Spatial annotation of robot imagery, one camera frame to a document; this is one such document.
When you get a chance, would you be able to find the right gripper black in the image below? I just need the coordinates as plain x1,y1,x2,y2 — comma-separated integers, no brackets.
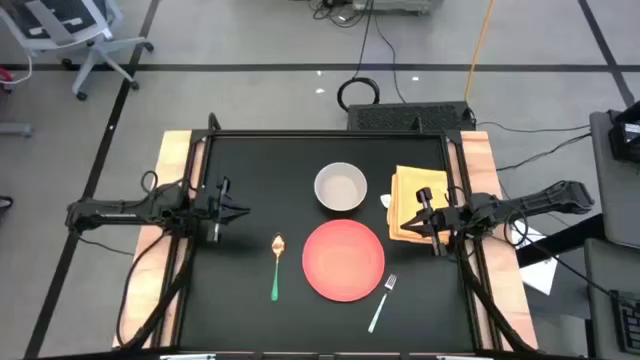
399,187,450,258

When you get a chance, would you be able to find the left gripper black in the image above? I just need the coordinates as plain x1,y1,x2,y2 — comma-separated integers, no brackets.
209,177,251,244

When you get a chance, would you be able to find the silver fork with pale handle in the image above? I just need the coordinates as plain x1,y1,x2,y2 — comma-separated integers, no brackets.
367,273,399,335

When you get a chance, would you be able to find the red-orange plate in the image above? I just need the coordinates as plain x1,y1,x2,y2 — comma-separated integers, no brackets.
301,218,387,304

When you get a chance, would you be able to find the grey-white bowl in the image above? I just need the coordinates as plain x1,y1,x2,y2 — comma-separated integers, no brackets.
313,161,369,213

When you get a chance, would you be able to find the folded yellow cloth napkin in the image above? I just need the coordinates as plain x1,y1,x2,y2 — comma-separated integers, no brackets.
387,164,451,246

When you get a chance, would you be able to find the black perforated computer case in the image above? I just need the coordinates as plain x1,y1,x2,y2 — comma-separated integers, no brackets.
346,101,476,134

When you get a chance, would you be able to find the printed white paper sheet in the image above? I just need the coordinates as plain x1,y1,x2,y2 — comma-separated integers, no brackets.
509,219,549,251

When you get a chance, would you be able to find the plain white paper sheet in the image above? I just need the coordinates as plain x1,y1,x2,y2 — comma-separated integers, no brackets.
519,257,559,296

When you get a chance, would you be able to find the black support beam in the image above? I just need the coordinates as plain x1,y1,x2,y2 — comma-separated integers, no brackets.
514,213,606,269

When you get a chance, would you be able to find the grey desk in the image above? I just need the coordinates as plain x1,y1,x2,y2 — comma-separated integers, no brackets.
588,110,640,249
583,238,640,360

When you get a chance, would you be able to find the black desk device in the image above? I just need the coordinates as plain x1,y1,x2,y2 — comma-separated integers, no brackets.
607,102,640,164

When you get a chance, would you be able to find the grey equipment box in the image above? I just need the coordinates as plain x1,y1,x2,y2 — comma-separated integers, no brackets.
352,0,444,15

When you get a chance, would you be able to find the black keyboard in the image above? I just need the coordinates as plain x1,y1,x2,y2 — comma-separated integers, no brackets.
610,289,640,356

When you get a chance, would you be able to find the grey office chair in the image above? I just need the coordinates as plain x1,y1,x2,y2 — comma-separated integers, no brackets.
0,0,155,101

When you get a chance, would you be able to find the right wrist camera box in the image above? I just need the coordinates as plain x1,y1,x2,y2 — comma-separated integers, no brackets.
439,207,464,232

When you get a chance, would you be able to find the gold spoon with green handle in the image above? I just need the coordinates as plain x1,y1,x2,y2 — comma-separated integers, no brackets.
269,233,287,303

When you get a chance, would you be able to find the black arm cable harness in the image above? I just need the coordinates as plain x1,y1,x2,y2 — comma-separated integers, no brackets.
452,239,539,354
115,229,196,351

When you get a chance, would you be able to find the black metal table frame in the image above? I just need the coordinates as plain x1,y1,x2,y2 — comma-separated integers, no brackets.
112,112,541,360

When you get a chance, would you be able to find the black floor cable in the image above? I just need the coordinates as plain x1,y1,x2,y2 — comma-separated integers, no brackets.
496,132,592,172
474,121,592,134

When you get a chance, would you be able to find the coiled black cable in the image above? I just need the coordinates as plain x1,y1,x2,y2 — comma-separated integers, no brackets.
336,0,381,113

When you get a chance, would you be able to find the thin black cable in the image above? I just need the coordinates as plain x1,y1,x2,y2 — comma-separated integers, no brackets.
372,14,407,105

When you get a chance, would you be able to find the yellow cable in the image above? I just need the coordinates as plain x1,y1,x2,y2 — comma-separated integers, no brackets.
463,0,497,104

